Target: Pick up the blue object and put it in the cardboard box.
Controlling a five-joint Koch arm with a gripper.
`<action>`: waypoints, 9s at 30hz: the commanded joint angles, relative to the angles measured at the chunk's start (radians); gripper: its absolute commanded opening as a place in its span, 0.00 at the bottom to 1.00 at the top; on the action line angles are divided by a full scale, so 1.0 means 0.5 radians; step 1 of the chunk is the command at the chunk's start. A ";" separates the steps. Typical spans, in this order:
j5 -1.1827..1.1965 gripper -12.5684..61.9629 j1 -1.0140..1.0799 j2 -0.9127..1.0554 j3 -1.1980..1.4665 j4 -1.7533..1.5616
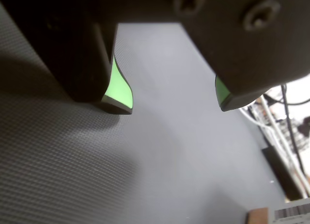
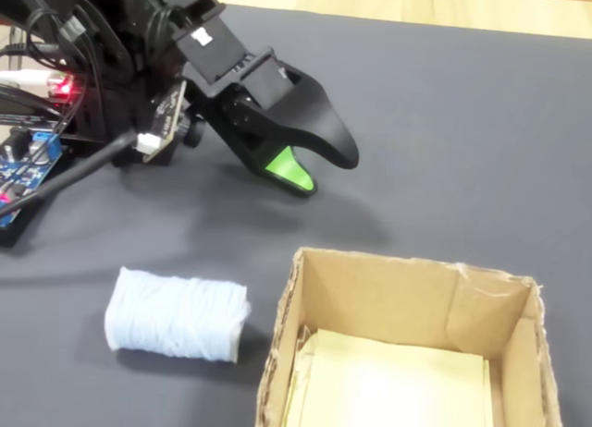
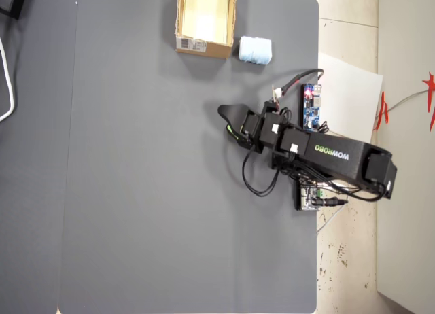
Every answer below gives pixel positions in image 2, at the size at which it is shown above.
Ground open cardboard box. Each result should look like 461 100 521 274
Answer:
253 246 563 427

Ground thick black camera cable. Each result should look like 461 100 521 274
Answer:
0 130 161 220

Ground thin black wire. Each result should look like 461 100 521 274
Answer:
53 10 105 140

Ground camera circuit board with lens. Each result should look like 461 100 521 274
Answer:
138 79 208 163

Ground yellow paper sheet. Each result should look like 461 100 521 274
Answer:
281 327 494 427

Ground white USB plug cable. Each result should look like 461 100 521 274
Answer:
0 68 55 88

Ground small board with red light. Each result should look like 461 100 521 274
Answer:
44 72 79 105

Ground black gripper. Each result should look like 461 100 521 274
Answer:
171 11 361 199

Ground dark grey textured mat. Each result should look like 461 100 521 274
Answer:
0 1 592 427

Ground blue controller circuit board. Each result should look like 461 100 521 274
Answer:
0 126 65 229

